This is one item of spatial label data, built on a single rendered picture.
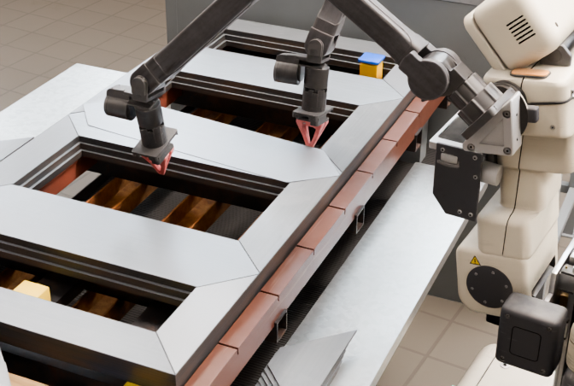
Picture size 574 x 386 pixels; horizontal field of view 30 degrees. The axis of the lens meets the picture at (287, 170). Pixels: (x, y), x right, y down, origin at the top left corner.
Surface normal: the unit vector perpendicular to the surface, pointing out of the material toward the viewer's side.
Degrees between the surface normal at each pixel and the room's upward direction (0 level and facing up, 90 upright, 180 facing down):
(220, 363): 0
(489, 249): 90
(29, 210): 0
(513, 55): 90
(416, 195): 0
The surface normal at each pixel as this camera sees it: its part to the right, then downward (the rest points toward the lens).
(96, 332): 0.00, -0.88
